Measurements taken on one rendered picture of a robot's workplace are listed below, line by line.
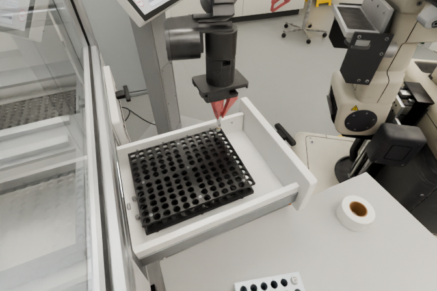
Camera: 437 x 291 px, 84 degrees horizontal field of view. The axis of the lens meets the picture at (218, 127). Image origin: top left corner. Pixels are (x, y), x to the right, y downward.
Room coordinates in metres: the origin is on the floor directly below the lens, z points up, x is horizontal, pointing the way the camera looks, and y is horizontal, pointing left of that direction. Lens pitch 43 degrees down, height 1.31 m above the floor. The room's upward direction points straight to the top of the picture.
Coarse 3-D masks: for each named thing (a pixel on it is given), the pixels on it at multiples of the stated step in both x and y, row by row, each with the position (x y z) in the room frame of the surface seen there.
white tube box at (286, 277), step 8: (296, 272) 0.14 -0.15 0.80; (256, 280) 0.13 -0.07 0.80; (264, 280) 0.13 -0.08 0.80; (272, 280) 0.13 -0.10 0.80; (280, 280) 0.13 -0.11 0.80; (288, 280) 0.13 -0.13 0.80; (240, 288) 0.12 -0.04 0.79; (248, 288) 0.11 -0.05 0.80; (256, 288) 0.12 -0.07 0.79; (264, 288) 0.12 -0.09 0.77; (272, 288) 0.11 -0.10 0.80; (280, 288) 0.11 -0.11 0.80; (288, 288) 0.11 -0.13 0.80; (296, 288) 0.11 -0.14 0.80; (304, 288) 0.11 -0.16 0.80
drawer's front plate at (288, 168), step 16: (256, 112) 0.45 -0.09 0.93; (256, 128) 0.43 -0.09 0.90; (272, 128) 0.40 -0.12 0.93; (256, 144) 0.42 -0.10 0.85; (272, 144) 0.36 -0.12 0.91; (272, 160) 0.35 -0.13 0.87; (288, 160) 0.31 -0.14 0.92; (288, 176) 0.30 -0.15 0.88; (304, 176) 0.27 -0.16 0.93; (304, 192) 0.25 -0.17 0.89; (304, 208) 0.26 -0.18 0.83
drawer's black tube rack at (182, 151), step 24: (168, 144) 0.37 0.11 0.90; (192, 144) 0.37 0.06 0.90; (216, 144) 0.40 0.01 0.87; (144, 168) 0.33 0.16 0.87; (168, 168) 0.30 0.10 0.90; (192, 168) 0.31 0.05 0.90; (216, 168) 0.31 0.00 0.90; (144, 192) 0.25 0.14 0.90; (168, 192) 0.25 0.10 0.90; (192, 192) 0.25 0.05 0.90; (216, 192) 0.25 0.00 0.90; (240, 192) 0.27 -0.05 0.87; (144, 216) 0.21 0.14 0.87; (168, 216) 0.20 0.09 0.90; (192, 216) 0.22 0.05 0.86
